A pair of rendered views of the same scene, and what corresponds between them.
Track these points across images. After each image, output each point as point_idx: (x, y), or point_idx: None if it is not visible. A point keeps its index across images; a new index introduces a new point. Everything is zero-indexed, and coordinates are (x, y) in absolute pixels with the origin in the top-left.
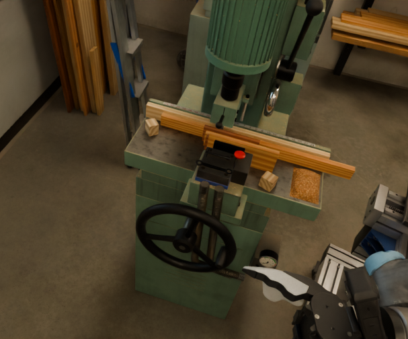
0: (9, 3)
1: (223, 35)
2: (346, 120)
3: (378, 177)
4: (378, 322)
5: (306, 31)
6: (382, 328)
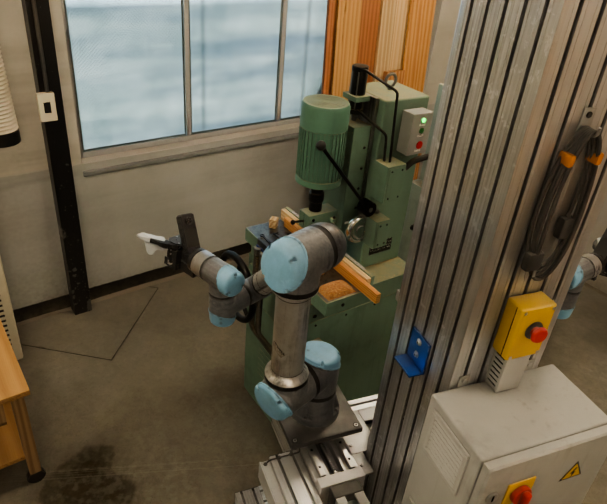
0: (292, 144)
1: (297, 158)
2: None
3: None
4: (183, 234)
5: (334, 164)
6: (185, 239)
